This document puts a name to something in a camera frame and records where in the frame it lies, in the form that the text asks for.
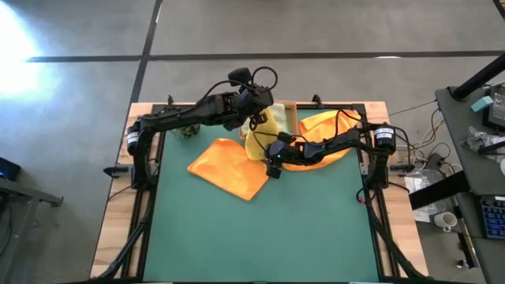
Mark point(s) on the black metal cart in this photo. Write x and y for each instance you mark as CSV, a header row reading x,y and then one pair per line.
x,y
23,193

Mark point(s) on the white mug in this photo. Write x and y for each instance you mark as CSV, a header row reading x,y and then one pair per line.
x,y
446,220

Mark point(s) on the black desk leg bar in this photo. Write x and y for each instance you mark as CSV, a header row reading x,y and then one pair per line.
x,y
438,191

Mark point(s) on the orange towel with care label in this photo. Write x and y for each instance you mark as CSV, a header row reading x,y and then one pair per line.
x,y
229,169

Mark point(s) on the orange microfiber towel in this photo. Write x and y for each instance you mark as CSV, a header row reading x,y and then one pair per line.
x,y
327,126

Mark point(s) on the black keyboard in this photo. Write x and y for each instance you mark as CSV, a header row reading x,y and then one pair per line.
x,y
493,217

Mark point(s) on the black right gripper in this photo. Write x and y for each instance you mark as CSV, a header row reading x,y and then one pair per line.
x,y
278,152

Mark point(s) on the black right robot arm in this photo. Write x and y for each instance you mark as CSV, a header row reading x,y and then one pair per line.
x,y
335,146

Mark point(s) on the black table frame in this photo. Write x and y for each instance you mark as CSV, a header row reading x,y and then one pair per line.
x,y
327,105

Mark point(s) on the yellow microfiber towel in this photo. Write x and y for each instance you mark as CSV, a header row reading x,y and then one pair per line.
x,y
256,146

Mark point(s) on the green table mat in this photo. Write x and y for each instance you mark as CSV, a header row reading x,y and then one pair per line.
x,y
276,236

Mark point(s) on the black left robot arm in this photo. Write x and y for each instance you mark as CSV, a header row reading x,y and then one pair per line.
x,y
177,116

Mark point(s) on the small potted green plant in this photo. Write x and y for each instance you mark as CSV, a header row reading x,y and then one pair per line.
x,y
189,132

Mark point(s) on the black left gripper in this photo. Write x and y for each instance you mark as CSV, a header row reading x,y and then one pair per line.
x,y
254,100

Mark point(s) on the black power adapter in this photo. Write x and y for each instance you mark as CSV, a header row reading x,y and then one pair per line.
x,y
436,161

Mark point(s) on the grey side desk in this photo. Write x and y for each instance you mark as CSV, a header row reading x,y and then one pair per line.
x,y
473,177

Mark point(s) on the small teal box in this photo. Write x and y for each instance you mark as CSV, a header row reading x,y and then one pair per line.
x,y
482,104

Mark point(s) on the black slanted pole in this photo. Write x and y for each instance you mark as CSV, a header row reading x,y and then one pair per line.
x,y
481,77

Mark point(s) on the white floor bag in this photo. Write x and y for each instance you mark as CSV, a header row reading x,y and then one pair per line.
x,y
418,183

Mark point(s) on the clear plastic bag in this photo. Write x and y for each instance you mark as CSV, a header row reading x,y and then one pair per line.
x,y
479,140

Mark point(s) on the black desk device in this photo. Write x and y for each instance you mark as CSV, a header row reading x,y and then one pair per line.
x,y
498,110

